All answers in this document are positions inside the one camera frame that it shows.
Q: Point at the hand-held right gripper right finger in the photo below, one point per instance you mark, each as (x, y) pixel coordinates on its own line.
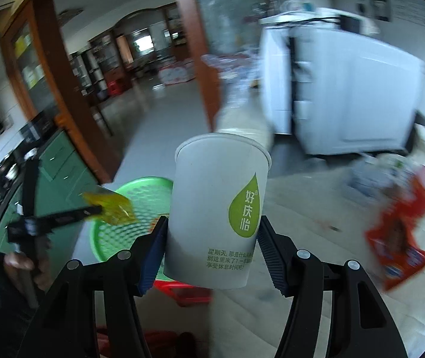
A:
(272, 259)

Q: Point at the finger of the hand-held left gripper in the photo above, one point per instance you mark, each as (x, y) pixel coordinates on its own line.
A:
(69, 217)

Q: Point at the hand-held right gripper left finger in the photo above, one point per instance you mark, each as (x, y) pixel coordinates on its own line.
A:
(152, 257)

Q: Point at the yellow plastic wrapper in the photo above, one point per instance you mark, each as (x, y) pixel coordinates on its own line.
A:
(113, 209)

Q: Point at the green plastic basket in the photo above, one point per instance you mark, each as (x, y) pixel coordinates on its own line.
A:
(137, 197)

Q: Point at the white paper cup green print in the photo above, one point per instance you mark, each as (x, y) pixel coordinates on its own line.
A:
(212, 209)

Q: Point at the person's left hand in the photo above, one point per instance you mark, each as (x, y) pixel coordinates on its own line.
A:
(20, 263)

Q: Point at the green cabinet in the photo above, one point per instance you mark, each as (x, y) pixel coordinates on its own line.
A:
(59, 179)

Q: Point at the red plastic stool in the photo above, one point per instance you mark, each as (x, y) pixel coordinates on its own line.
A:
(184, 292)

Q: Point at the red cloth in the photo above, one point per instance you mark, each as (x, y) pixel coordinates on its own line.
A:
(149, 343)

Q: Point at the red snack packet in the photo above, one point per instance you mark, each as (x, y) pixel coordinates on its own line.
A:
(402, 238)

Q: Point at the crumpled white plastic bag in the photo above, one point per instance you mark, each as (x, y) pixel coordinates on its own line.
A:
(376, 173)

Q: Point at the white sack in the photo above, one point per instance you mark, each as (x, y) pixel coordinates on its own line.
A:
(244, 123)

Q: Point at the white cabinet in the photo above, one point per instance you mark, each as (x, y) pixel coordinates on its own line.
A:
(346, 89)

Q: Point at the pile of plastic bottles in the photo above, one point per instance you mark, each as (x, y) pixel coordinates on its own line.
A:
(231, 48)

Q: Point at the brown wooden door frame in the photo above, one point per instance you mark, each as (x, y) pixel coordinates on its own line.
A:
(70, 82)

